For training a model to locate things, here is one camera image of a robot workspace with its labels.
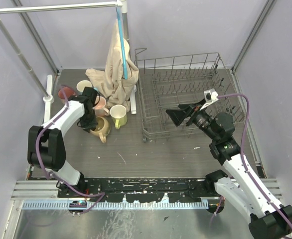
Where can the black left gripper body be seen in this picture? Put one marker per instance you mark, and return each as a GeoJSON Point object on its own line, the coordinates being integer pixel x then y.
{"type": "Point", "coordinates": [87, 122]}

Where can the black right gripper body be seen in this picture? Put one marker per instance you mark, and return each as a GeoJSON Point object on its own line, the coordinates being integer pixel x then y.
{"type": "Point", "coordinates": [199, 117]}

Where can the beige round mug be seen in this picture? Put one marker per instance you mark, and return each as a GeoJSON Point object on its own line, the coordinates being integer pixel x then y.
{"type": "Point", "coordinates": [102, 129]}

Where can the peach pink mug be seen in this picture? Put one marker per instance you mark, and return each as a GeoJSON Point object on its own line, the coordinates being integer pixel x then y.
{"type": "Point", "coordinates": [100, 107]}

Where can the yellow-green mug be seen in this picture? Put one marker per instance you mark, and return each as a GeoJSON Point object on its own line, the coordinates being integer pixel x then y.
{"type": "Point", "coordinates": [119, 115]}

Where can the light blue mug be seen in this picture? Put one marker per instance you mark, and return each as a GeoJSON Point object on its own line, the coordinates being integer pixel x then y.
{"type": "Point", "coordinates": [83, 84]}

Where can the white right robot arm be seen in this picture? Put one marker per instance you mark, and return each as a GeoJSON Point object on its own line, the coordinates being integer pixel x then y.
{"type": "Point", "coordinates": [266, 216]}

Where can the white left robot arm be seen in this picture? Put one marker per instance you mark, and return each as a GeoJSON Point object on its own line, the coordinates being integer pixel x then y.
{"type": "Point", "coordinates": [46, 148]}

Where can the beige cloth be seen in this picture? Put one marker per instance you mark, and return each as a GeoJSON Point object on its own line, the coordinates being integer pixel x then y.
{"type": "Point", "coordinates": [111, 81]}

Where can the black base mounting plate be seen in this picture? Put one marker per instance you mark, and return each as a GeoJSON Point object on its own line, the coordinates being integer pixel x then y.
{"type": "Point", "coordinates": [146, 190]}

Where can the blue clothes hanger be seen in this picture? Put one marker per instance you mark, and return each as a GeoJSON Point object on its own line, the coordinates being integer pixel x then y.
{"type": "Point", "coordinates": [121, 35]}

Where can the grey wire dish rack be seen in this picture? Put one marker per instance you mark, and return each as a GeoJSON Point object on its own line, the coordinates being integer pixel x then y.
{"type": "Point", "coordinates": [166, 82]}

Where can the slotted cable duct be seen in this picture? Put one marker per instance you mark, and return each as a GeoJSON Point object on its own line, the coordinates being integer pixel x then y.
{"type": "Point", "coordinates": [81, 205]}

